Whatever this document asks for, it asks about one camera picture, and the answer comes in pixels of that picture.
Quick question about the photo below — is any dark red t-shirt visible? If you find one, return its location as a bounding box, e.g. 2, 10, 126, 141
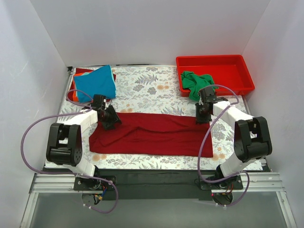
89, 113, 209, 157
66, 67, 117, 103

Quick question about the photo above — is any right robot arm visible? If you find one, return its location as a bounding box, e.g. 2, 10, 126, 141
196, 85, 272, 184

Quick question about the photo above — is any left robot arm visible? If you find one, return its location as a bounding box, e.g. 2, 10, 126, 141
46, 95, 121, 177

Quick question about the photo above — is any blue folded t-shirt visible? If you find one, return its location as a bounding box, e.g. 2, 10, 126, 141
73, 65, 116, 104

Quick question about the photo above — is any orange folded t-shirt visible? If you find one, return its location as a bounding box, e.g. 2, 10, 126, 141
71, 80, 78, 102

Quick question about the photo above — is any green t-shirt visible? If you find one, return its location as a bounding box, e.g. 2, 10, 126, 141
180, 71, 215, 102

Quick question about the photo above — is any dark red folded t-shirt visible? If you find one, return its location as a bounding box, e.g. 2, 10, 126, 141
66, 67, 117, 103

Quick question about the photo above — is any floral patterned table mat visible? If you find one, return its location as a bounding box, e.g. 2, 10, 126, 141
82, 66, 234, 170

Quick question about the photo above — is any red plastic bin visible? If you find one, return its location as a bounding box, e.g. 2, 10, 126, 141
176, 55, 255, 97

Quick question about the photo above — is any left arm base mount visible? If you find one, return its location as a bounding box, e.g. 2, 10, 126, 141
73, 175, 116, 191

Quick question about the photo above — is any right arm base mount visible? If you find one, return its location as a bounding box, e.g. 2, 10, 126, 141
197, 176, 244, 191

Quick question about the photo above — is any aluminium frame rail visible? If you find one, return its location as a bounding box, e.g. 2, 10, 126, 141
29, 172, 285, 193

